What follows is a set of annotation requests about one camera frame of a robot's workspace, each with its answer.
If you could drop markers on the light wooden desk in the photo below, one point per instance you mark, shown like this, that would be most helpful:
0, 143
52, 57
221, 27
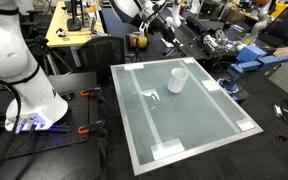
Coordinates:
80, 36

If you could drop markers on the white ceramic mug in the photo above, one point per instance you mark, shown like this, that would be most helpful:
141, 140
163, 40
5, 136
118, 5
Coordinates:
177, 81

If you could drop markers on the long white tape strip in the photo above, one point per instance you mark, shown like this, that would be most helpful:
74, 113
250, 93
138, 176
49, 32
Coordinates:
214, 98
145, 106

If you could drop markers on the silver robot hand mechanism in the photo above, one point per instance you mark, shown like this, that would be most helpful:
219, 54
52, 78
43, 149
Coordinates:
212, 40

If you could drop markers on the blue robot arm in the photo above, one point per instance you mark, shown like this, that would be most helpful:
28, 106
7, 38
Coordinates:
254, 55

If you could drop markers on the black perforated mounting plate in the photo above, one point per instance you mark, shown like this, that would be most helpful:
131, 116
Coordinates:
67, 140

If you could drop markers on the black padded office chair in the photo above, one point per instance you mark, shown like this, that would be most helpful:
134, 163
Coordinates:
284, 26

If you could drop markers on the small black white device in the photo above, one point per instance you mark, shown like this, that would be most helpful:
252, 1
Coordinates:
61, 32

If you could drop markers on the large white tape patch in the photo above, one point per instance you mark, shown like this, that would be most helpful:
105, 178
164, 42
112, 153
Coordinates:
167, 149

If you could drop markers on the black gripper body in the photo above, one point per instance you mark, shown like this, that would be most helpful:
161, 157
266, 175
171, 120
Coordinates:
168, 32

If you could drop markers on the short white background robot arm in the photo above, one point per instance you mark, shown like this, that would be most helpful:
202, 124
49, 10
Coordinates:
175, 15

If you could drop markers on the black camera tripod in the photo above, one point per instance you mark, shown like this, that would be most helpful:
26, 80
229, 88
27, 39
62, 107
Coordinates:
45, 50

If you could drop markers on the yellow black device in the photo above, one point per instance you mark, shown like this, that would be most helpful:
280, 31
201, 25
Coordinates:
138, 40

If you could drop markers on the tall white background robot arm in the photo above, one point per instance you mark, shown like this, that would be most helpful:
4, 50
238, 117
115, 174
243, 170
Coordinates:
262, 20

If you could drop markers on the black monitor stand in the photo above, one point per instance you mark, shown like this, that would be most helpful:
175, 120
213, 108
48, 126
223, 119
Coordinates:
74, 23

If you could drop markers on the black mesh office chair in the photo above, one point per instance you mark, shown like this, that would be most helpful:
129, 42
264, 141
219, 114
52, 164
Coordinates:
100, 55

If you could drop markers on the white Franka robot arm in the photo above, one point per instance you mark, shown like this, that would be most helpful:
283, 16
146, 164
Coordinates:
17, 50

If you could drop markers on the grey power adapter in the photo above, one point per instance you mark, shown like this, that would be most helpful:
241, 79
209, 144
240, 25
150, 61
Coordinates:
278, 110

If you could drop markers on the yellow box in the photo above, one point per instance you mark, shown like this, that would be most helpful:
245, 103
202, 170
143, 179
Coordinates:
281, 8

